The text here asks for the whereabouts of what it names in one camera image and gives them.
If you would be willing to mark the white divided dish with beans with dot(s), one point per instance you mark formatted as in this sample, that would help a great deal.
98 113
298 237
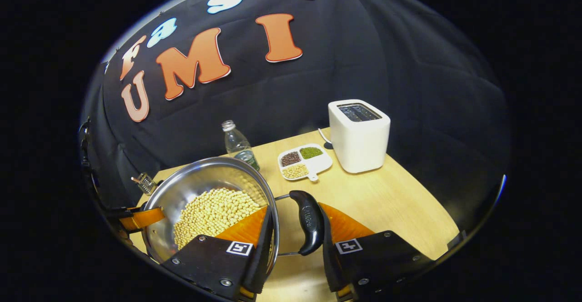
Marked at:
318 163

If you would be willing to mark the stainless steel pot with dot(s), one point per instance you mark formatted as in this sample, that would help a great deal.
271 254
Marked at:
191 188

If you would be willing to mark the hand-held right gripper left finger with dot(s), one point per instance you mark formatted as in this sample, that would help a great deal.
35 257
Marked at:
213 261

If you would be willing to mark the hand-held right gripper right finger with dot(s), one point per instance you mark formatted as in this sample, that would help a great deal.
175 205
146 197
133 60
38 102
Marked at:
373 261

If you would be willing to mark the pile of yellow soybeans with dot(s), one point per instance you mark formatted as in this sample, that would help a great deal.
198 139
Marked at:
213 211

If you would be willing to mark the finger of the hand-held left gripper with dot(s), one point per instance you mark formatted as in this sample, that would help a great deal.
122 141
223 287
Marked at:
143 218

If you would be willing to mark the white toaster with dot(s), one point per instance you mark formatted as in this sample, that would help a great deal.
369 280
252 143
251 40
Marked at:
359 143

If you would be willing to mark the clear plastic water bottle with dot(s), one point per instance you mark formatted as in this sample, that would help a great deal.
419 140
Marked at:
238 147

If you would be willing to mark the black backdrop cloth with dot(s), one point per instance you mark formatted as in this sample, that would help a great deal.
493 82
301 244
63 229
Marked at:
363 56

